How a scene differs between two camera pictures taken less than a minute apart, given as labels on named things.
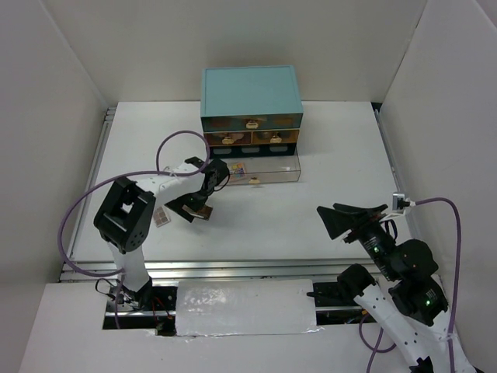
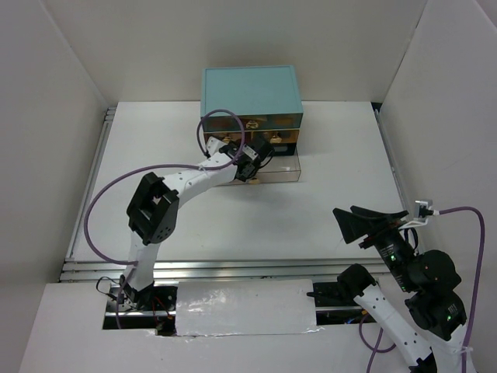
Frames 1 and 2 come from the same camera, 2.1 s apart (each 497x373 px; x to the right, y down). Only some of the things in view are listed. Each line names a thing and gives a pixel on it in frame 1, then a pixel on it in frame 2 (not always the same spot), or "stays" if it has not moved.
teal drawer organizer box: x=251 y=117 stays
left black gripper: x=176 y=204 → x=237 y=144
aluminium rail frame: x=83 y=270 stays
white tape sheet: x=245 y=307 stays
